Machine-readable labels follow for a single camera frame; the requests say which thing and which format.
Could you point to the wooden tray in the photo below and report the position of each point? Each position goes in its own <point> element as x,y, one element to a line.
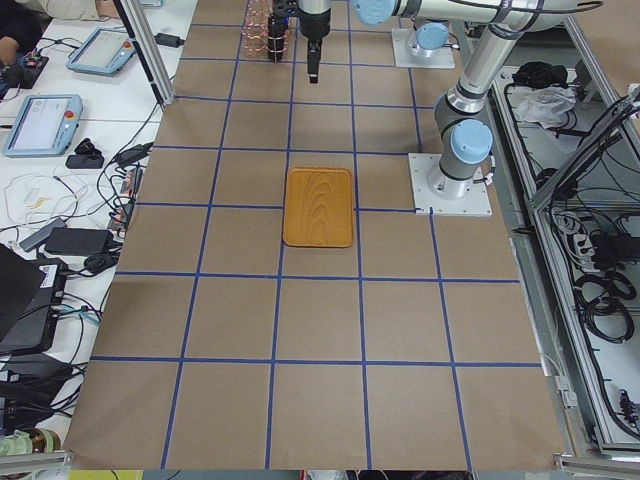
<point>318,208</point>

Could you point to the dark wine bottle inner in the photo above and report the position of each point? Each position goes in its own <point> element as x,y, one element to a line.
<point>277,37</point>

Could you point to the black power adapter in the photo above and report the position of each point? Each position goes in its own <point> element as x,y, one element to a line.
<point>169,40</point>

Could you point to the teach pendant far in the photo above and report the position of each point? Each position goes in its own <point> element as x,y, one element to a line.
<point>105,52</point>

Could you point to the teach pendant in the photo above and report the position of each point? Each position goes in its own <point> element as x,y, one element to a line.
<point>45,126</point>
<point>105,52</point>

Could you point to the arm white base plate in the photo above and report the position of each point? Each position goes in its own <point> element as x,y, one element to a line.
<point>409,54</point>
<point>436,194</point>

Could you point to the teach pendant near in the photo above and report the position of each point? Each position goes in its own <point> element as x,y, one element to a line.
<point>45,126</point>

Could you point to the aluminium frame post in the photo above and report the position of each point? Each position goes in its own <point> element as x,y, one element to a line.
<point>137,26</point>

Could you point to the copper wire bottle basket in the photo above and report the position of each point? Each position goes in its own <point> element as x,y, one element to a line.
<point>254,30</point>

